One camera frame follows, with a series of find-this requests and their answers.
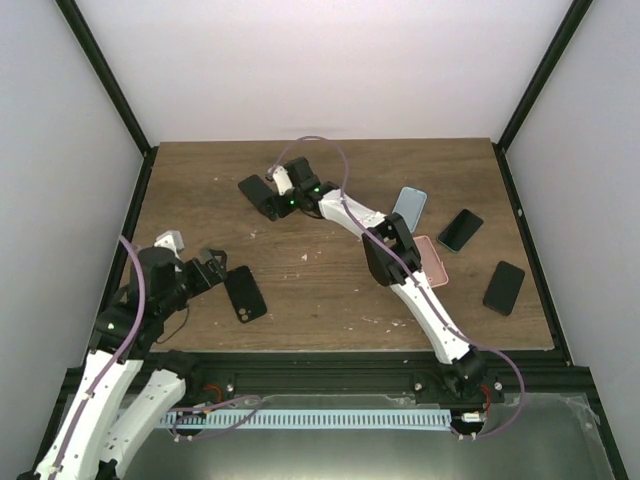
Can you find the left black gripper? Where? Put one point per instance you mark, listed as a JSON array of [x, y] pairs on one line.
[[205, 281]]

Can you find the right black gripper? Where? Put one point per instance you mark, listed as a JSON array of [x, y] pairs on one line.
[[283, 213]]

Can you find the black phone case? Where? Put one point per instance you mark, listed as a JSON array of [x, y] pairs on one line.
[[245, 295]]

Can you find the teal edged black phone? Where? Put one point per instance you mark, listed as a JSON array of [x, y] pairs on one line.
[[460, 230]]

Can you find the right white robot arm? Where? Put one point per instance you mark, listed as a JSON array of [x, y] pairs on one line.
[[394, 261]]

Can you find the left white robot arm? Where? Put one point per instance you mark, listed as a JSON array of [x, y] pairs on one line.
[[95, 441]]

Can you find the light blue phone case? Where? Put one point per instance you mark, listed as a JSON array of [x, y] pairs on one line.
[[409, 205]]

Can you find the pink phone case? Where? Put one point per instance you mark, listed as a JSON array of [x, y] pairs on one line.
[[432, 265]]

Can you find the light blue slotted strip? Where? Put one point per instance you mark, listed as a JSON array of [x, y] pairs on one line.
[[289, 419]]

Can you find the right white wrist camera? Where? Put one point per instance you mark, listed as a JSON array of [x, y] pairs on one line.
[[280, 177]]

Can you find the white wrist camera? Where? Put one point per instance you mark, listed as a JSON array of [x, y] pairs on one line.
[[280, 177], [172, 240]]

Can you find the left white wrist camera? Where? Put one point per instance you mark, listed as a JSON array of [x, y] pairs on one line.
[[172, 240]]

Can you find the left black frame post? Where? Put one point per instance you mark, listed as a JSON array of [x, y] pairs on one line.
[[94, 54]]

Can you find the black frame post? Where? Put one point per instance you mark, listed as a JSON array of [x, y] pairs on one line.
[[560, 41], [94, 54]]

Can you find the black front rail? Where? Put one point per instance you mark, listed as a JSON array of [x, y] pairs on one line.
[[413, 373]]

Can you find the right black frame post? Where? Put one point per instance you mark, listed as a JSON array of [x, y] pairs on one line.
[[560, 41]]

